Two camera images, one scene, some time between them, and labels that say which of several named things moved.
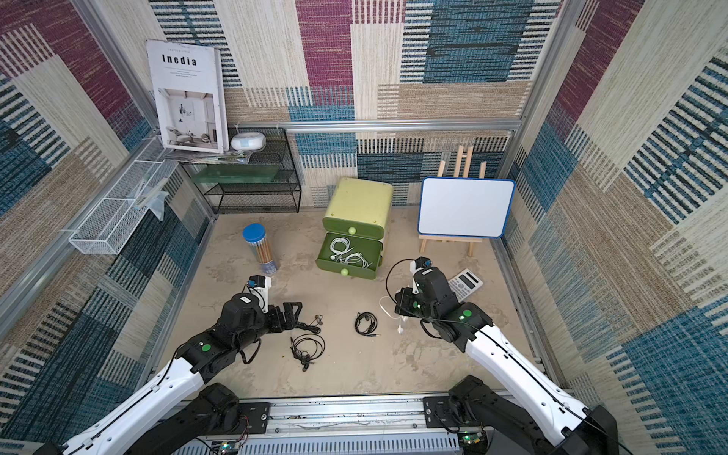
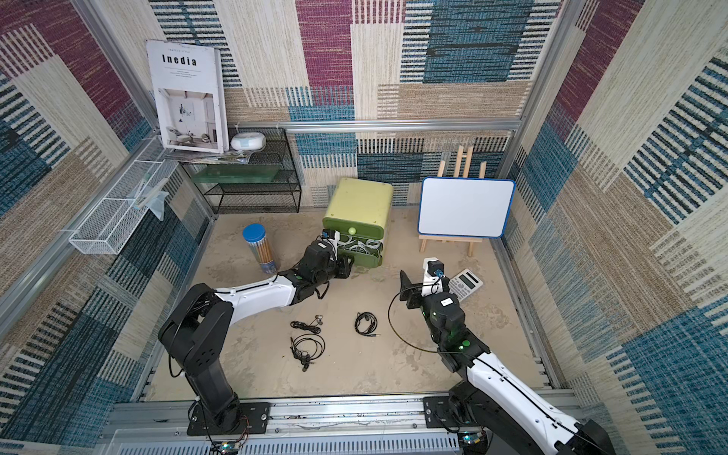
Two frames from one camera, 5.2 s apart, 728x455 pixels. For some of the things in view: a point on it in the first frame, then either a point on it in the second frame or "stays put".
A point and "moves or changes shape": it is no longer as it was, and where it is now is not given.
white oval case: (245, 141) stays put
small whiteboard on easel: (464, 209) stays put
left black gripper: (290, 319) to (343, 266)
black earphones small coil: (313, 325) stays put
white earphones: (351, 258) moves or changes shape
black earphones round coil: (367, 316) stays put
